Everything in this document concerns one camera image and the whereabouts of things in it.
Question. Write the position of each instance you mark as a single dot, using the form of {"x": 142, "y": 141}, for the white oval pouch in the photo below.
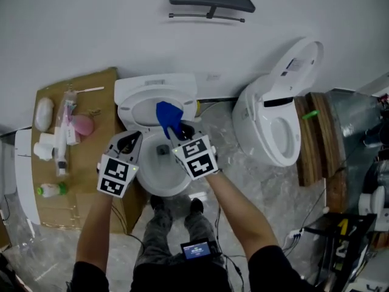
{"x": 44, "y": 114}

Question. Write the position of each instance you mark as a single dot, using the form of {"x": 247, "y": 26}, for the person's right leg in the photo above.
{"x": 200, "y": 233}

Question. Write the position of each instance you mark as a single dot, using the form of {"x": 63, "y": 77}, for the brown cardboard box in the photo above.
{"x": 91, "y": 163}

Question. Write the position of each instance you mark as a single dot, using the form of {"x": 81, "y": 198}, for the clear plastic packet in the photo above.
{"x": 62, "y": 144}

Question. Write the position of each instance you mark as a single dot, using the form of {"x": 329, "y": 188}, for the wooden platform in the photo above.
{"x": 319, "y": 151}

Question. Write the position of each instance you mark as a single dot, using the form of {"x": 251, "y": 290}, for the person's black shoe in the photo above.
{"x": 196, "y": 205}
{"x": 157, "y": 202}

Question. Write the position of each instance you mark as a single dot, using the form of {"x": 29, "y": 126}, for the white flat stick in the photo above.
{"x": 91, "y": 89}

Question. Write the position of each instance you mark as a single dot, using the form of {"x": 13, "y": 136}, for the person's left leg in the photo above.
{"x": 155, "y": 239}

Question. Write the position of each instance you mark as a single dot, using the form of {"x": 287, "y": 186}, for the white toilet lid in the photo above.
{"x": 146, "y": 111}

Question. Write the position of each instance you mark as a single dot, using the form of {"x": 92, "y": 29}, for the pink spray bottle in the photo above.
{"x": 83, "y": 125}

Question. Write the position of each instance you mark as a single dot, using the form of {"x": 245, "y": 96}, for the person's leg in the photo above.
{"x": 155, "y": 239}
{"x": 200, "y": 233}

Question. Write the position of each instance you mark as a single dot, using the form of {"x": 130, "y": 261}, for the white smart toilet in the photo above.
{"x": 258, "y": 126}

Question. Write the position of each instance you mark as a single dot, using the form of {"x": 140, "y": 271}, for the small white box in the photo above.
{"x": 72, "y": 134}

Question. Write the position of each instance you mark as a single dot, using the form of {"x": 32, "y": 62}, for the person's right black shoe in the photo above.
{"x": 196, "y": 205}

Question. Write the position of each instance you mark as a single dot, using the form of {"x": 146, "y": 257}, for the person's left black shoe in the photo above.
{"x": 157, "y": 202}

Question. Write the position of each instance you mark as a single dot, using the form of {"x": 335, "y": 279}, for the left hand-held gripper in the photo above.
{"x": 117, "y": 175}

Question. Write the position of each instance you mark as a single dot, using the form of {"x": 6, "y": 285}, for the person's right forearm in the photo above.
{"x": 240, "y": 214}

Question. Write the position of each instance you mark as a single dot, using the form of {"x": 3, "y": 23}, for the person's left forearm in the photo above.
{"x": 94, "y": 230}

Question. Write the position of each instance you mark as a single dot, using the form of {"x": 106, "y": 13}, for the white paper roll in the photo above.
{"x": 48, "y": 138}
{"x": 42, "y": 151}

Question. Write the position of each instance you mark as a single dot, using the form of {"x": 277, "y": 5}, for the blue cloth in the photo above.
{"x": 167, "y": 114}

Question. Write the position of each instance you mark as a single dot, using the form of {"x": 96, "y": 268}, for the black metal cart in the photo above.
{"x": 361, "y": 221}

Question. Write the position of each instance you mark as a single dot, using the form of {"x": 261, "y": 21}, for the person's black shirt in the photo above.
{"x": 182, "y": 278}

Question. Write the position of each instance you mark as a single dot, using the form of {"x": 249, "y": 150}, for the black screen device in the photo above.
{"x": 196, "y": 249}

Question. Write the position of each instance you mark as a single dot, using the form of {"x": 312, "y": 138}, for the white bottle green cap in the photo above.
{"x": 50, "y": 190}

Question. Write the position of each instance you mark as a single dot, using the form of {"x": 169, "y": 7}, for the small white ball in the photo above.
{"x": 325, "y": 209}

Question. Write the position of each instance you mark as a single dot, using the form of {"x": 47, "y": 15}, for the white power strip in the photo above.
{"x": 293, "y": 234}

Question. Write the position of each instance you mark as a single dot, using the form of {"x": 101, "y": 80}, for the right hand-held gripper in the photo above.
{"x": 197, "y": 160}

